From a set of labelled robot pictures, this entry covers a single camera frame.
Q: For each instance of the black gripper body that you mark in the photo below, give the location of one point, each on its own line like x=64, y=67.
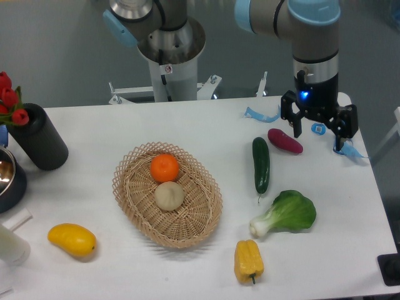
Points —
x=319, y=102

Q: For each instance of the yellow bell pepper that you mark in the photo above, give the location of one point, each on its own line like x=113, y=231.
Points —
x=248, y=263

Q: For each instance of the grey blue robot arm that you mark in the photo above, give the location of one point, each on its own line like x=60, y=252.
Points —
x=312, y=27

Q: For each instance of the purple sweet potato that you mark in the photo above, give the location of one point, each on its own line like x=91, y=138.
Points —
x=284, y=142

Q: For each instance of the blue round tag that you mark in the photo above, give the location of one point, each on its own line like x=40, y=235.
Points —
x=318, y=129

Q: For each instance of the green cucumber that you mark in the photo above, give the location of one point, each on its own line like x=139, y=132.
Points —
x=262, y=165

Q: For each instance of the blue ribbon strip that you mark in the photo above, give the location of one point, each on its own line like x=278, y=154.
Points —
x=252, y=114

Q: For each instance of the green bok choy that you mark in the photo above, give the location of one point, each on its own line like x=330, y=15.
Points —
x=289, y=210

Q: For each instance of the black device at edge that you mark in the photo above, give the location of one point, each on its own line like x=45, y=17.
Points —
x=389, y=268

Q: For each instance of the orange fruit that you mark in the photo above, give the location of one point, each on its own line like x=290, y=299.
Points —
x=164, y=168

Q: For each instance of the beige steamed bun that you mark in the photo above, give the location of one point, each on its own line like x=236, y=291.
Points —
x=169, y=196

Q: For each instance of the woven wicker basket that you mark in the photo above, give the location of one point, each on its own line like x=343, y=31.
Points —
x=179, y=213

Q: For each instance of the yellow mango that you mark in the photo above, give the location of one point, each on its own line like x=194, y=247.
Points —
x=73, y=239

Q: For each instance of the black cylindrical vase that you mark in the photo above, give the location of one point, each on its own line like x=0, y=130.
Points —
x=40, y=140

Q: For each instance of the red tulip flowers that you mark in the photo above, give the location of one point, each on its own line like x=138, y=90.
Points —
x=12, y=109

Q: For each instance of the dark metal pot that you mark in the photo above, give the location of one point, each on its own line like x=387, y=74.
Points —
x=13, y=181

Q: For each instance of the small white box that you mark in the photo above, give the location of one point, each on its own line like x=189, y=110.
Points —
x=17, y=219

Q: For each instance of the white cylinder bottle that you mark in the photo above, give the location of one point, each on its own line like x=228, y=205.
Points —
x=14, y=249

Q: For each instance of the white metal base frame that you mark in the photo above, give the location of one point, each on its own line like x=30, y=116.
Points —
x=167, y=91

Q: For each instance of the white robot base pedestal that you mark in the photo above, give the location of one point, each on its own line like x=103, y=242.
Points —
x=174, y=53

